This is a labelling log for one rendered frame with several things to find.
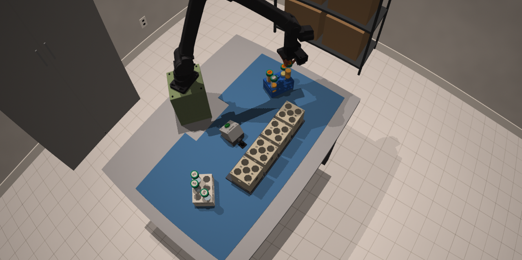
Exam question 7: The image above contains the beige block with holes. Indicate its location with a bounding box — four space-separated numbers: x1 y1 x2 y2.
230 156 263 192
246 136 278 172
275 101 305 135
261 118 292 154

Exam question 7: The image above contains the blue bench mat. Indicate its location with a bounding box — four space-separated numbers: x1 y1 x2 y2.
136 54 344 260

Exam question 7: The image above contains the beige tube rack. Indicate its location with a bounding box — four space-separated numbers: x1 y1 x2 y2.
192 174 215 206

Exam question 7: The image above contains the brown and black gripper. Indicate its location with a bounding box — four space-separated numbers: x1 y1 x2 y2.
277 42 297 67

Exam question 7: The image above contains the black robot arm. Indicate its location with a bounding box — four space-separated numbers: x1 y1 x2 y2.
170 0 314 94

